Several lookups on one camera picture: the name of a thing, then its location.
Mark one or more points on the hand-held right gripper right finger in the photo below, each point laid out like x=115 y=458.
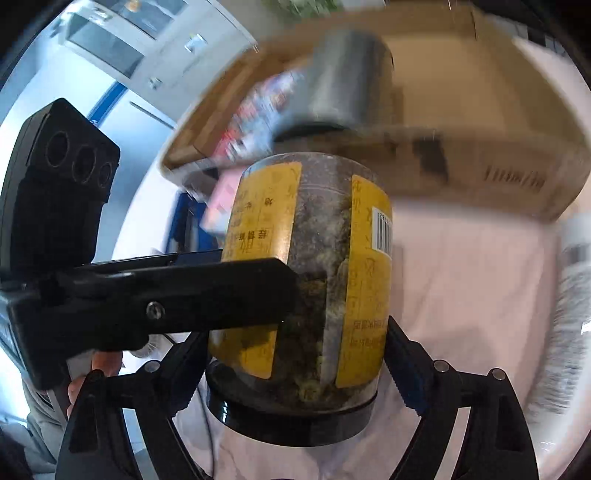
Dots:
x=412 y=379

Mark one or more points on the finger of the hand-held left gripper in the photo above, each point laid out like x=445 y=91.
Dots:
x=175 y=257
x=221 y=295

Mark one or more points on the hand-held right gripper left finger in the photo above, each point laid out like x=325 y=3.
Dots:
x=183 y=369

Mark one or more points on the yellow label clear jar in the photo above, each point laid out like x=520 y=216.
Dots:
x=318 y=240

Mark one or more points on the person's left hand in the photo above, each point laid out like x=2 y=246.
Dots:
x=108 y=362

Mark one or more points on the blue box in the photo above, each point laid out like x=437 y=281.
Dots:
x=189 y=221

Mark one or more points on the pink box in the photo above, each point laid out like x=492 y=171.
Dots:
x=224 y=203

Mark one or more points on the colourful printed packet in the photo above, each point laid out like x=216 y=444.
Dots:
x=258 y=115

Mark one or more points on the white printed bottle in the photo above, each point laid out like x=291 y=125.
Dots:
x=570 y=295

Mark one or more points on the white cabinet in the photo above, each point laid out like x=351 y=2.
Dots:
x=166 y=41

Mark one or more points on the grey metal can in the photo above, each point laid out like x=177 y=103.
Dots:
x=346 y=78

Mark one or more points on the cardboard box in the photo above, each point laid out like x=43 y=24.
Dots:
x=471 y=138

